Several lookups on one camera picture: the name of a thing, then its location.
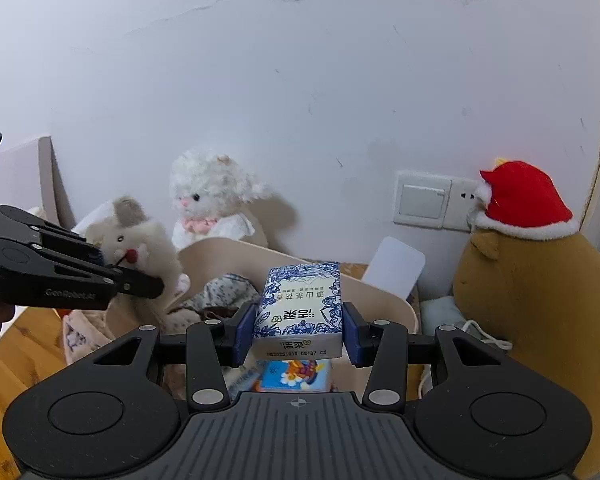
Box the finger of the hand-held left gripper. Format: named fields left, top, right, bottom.
left=30, top=246, right=165, bottom=300
left=0, top=204, right=106, bottom=263

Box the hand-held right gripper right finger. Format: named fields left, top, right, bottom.
left=342, top=301, right=523, bottom=407

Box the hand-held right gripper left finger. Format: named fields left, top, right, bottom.
left=75, top=302, right=259, bottom=407

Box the beige plastic storage bin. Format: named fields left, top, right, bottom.
left=105, top=237, right=421, bottom=402

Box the white fluffy plush toy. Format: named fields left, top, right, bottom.
left=82, top=195, right=201, bottom=333

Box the floral print cloth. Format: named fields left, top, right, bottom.
left=179, top=272, right=261, bottom=322

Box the blue white patterned tissue pack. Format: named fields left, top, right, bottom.
left=250, top=261, right=344, bottom=360

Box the blue cartoon tissue pack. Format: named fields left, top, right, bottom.
left=252, top=359, right=333, bottom=394

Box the round wooden desktop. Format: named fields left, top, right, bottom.
left=0, top=305, right=68, bottom=471

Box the lavender headboard panel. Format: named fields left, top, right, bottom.
left=0, top=134, right=77, bottom=233

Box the pink plush pouch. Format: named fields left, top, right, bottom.
left=61, top=309, right=117, bottom=367

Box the white rounded card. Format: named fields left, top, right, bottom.
left=365, top=236, right=427, bottom=302

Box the white sheep plush toy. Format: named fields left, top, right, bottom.
left=169, top=149, right=276, bottom=252

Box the brown capybara plush toy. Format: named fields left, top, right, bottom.
left=452, top=230, right=600, bottom=386

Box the red santa hat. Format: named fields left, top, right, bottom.
left=472, top=159, right=579, bottom=242

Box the white wall switch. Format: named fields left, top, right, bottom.
left=393, top=170, right=453, bottom=230

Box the white wall socket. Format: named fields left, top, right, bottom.
left=445, top=177, right=487, bottom=235

